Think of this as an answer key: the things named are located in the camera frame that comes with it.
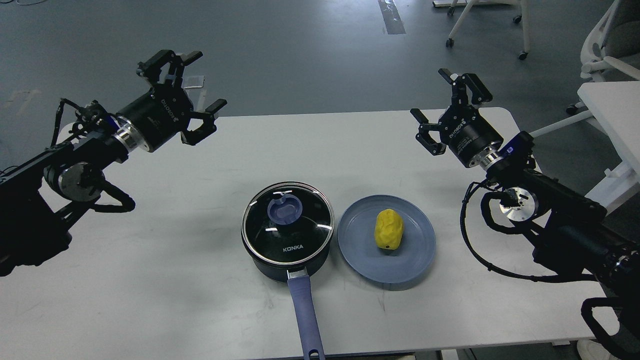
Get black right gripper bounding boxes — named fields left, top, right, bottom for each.
left=410, top=68, right=505, bottom=168

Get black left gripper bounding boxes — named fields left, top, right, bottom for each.
left=116, top=49, right=227, bottom=153

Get yellow potato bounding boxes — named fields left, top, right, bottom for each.
left=374, top=208, right=405, bottom=251

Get glass lid with blue knob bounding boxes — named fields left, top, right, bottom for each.
left=241, top=181, right=335, bottom=267

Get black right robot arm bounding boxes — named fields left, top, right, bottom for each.
left=410, top=68, right=640, bottom=360

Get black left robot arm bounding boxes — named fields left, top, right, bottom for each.
left=0, top=49, right=227, bottom=277

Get white floor tape marks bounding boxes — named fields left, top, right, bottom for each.
left=182, top=75, right=208, bottom=112

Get grey floor tape strip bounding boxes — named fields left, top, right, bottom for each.
left=377, top=0, right=407, bottom=35

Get white wheeled stand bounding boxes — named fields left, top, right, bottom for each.
left=435, top=0, right=531, bottom=62

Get blue round plate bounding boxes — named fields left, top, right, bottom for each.
left=336, top=194, right=436, bottom=291

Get white side table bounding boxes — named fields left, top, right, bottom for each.
left=529, top=81, right=640, bottom=216

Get white office chair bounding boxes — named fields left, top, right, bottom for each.
left=565, top=0, right=640, bottom=115

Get white shoe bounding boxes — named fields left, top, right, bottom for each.
left=576, top=339, right=618, bottom=360

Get black pot with blue handle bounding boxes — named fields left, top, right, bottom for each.
left=241, top=181, right=335, bottom=360

